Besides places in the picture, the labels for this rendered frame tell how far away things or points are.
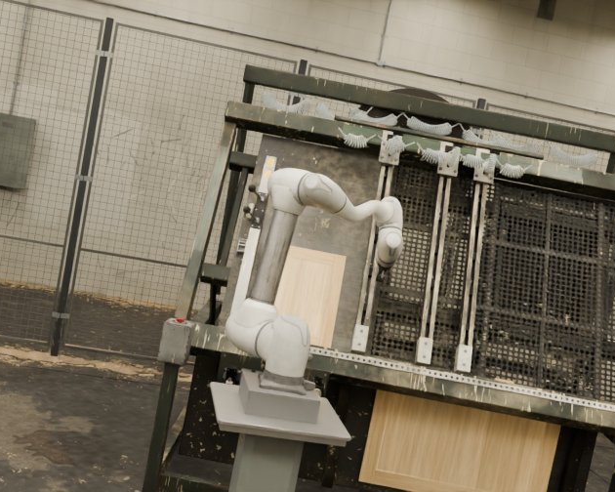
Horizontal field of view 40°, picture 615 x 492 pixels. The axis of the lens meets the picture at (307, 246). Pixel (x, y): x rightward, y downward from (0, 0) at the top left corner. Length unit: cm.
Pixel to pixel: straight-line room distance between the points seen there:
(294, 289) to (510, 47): 608
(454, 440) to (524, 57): 614
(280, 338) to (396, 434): 117
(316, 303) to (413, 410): 70
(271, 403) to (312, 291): 96
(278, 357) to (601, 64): 740
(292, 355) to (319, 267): 94
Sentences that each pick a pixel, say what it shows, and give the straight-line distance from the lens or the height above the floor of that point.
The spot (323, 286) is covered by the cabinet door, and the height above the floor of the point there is 115.
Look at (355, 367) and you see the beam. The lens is 393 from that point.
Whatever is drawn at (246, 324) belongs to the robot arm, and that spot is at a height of 104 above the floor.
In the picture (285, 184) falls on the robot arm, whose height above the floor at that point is 161.
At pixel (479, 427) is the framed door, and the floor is 63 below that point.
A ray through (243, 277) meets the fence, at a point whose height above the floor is 113.
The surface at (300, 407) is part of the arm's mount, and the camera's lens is 327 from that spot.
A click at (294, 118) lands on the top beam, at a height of 192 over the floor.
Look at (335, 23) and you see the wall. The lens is 916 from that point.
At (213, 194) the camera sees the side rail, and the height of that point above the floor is 147.
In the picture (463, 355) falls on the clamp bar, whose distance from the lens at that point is 402.
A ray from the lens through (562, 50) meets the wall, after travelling 994.
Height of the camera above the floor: 169
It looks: 5 degrees down
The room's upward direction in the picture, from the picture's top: 11 degrees clockwise
